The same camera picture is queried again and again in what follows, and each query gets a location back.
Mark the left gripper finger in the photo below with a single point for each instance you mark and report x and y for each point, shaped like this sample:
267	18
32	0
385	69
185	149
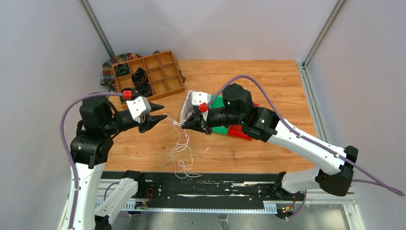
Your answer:
155	107
151	120

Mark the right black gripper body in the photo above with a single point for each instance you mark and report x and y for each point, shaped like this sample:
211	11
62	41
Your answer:
216	118

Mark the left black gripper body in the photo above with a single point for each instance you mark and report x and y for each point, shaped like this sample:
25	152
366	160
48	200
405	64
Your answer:
125	123

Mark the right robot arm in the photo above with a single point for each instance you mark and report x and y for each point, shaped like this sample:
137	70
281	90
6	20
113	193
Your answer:
332	172

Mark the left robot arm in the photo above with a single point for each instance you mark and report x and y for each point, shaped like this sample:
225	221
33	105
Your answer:
88	153

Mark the green plastic bin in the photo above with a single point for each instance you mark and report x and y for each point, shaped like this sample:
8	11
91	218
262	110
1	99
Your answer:
218	102

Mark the white plastic bin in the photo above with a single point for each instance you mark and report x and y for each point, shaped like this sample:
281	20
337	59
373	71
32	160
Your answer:
184	113

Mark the red plastic bin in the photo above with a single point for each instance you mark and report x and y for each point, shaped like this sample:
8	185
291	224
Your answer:
236	131

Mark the wooden compartment tray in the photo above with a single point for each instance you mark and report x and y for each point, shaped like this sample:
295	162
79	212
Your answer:
160	70

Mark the plaid cloth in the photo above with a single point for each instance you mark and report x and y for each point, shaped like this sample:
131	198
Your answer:
107	75

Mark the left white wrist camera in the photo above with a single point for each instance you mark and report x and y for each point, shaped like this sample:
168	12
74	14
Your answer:
138	107

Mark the black coiled strap four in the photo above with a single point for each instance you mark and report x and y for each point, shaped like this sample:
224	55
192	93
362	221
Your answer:
144	89

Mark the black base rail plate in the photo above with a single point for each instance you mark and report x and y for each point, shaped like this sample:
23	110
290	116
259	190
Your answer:
212	191

